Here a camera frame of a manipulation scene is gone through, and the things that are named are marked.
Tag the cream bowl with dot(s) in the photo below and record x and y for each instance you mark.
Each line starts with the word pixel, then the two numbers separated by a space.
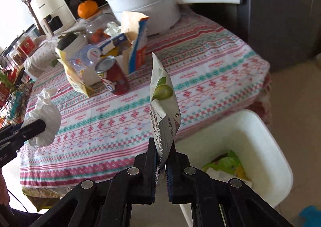
pixel 79 42

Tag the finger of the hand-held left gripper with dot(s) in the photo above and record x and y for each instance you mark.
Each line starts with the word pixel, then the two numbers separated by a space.
pixel 32 127

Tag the blue plastic bag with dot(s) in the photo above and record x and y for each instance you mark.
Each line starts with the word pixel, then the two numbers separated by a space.
pixel 311 217

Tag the white dotted cloth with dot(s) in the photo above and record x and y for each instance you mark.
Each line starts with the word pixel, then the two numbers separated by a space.
pixel 42 53

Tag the red label jar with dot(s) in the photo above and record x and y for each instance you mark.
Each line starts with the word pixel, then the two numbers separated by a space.
pixel 26 45

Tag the white cooking pot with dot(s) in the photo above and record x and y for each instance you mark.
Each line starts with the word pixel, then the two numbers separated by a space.
pixel 150 11

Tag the crumpled clear plastic bottle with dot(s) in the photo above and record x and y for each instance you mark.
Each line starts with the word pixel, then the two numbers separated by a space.
pixel 87 55

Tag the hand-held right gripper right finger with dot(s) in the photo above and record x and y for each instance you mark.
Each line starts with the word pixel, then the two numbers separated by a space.
pixel 170 181

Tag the green leaf-shaped object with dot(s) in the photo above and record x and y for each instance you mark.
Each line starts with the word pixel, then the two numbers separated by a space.
pixel 54 63

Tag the dry twig bundle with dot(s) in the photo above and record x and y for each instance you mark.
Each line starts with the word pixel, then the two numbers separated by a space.
pixel 25 1

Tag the green plant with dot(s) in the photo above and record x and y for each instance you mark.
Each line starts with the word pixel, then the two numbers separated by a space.
pixel 5 80

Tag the kraft paper bag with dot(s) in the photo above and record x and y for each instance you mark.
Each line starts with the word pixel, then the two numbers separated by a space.
pixel 131 26

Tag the grey refrigerator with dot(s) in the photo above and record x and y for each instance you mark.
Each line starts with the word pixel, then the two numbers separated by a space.
pixel 275 11

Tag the red snack packet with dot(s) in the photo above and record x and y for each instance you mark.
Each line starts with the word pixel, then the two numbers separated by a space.
pixel 114 76

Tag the snack packet with green fruit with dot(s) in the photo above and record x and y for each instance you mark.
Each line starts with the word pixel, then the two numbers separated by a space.
pixel 163 86

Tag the striped patterned tablecloth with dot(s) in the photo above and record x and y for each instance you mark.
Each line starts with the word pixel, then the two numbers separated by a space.
pixel 200 66

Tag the blue carton box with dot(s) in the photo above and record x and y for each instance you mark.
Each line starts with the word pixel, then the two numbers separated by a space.
pixel 115 41

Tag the yellow snack packet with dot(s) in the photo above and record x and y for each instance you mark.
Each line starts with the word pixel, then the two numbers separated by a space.
pixel 72 78

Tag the white tissue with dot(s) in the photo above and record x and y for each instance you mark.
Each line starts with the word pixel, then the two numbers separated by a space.
pixel 47 116

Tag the glass teapot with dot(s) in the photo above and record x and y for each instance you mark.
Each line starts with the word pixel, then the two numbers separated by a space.
pixel 100 24

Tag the large orange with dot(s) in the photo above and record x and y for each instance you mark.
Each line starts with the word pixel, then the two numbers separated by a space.
pixel 87 9

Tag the crumpled pale green paper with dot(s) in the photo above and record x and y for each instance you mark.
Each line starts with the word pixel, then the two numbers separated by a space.
pixel 112 28

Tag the cream air fryer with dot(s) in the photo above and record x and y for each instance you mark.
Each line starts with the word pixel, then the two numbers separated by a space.
pixel 50 8

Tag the dark green pumpkin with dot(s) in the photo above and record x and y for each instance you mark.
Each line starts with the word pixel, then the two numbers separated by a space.
pixel 66 40

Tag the white trash bin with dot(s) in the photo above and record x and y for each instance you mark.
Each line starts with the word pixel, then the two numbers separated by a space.
pixel 263 146

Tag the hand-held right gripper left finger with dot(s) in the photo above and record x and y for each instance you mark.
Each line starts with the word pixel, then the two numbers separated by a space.
pixel 152 169

